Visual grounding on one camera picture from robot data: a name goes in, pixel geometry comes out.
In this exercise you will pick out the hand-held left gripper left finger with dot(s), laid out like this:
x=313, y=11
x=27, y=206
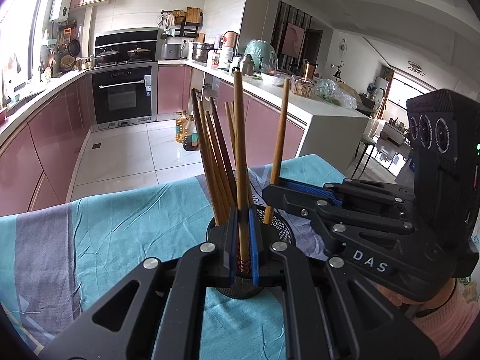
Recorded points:
x=232, y=270

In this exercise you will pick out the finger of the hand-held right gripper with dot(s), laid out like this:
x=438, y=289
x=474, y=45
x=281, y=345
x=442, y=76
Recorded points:
x=307, y=189
x=292, y=202

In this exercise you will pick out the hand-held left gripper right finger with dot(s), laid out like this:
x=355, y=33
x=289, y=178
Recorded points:
x=255, y=255

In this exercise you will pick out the black mesh utensil holder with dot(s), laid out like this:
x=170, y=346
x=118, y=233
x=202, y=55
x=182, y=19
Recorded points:
x=281, y=228

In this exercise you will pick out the bunch of wooden chopsticks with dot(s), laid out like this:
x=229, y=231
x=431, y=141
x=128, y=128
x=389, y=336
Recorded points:
x=200, y=127

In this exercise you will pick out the person's right hand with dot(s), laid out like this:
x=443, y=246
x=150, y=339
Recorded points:
x=393, y=295

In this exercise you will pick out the dining chair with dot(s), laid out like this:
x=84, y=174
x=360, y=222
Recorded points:
x=365, y=146

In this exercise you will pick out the pink base cabinets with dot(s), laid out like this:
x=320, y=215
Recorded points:
x=37, y=150
x=258, y=120

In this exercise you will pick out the bag of green vegetables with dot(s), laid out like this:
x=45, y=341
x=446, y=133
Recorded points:
x=335, y=93

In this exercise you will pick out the glass container with food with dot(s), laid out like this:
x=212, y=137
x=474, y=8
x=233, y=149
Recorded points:
x=303, y=88

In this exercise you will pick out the teal and grey tablecloth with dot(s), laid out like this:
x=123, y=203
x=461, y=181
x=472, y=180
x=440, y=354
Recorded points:
x=131, y=225

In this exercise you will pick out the white bowl of food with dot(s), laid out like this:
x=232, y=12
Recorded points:
x=275, y=78

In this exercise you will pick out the copper coloured jug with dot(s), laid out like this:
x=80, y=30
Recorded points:
x=309, y=70

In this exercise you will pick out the dark cooking oil bottle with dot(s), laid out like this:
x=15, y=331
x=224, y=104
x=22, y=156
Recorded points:
x=190, y=135

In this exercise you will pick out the steel thermos jug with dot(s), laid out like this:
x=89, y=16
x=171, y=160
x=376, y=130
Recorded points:
x=248, y=64

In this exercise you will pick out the mint green appliance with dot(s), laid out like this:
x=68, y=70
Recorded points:
x=260, y=56

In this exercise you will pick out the steel stock pot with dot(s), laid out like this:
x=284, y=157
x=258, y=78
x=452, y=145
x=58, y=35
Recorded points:
x=202, y=52

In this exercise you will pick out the black built-in oven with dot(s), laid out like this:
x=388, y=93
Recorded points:
x=123, y=97

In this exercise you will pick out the wooden cutting board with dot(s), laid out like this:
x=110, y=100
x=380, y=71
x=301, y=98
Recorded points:
x=193, y=15

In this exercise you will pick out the pot with glass lid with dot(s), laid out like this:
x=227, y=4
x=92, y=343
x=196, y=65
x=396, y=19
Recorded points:
x=138, y=52

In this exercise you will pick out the black range hood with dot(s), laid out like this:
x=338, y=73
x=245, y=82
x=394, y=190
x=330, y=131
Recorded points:
x=123, y=39

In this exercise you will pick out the black wok with lid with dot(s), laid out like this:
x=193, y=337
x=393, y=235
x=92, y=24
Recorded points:
x=107, y=56

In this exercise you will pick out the woven basket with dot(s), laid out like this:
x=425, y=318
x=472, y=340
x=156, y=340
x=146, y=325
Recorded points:
x=67, y=63

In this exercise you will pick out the hanging frying pan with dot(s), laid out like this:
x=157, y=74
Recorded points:
x=74, y=47

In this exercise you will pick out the white water heater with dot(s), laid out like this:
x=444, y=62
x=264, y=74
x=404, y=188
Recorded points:
x=60, y=2

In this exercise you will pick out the kitchen window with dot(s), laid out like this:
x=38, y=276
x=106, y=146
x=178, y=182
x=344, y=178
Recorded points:
x=22, y=26

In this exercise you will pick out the round wall ornament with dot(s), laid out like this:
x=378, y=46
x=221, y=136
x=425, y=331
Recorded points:
x=343, y=46

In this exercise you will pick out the pink wall painting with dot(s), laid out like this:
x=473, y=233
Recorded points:
x=293, y=40

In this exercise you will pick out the black wall rack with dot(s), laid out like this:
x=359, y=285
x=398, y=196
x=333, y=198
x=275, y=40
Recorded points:
x=187, y=30

